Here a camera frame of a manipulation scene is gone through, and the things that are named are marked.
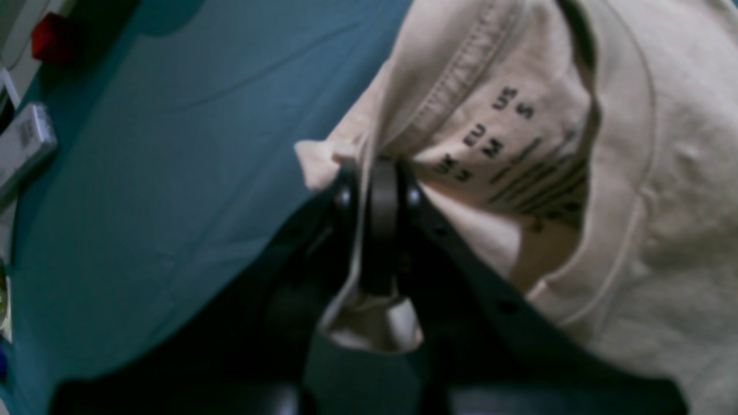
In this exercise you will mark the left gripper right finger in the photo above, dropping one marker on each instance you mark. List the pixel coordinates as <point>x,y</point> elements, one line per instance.
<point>485,350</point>

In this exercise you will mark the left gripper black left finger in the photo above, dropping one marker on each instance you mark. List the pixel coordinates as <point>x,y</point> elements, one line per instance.
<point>246,351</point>

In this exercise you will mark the beige T-shirt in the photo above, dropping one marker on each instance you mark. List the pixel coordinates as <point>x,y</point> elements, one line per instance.
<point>587,151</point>

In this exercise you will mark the blue table cloth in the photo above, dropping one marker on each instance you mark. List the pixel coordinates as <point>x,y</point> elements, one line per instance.
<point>175,165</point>

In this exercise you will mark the white barcode package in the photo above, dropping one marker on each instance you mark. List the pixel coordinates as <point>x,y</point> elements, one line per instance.
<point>28,141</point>

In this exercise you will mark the small red cube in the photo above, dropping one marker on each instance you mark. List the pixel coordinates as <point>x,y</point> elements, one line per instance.
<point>56,40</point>

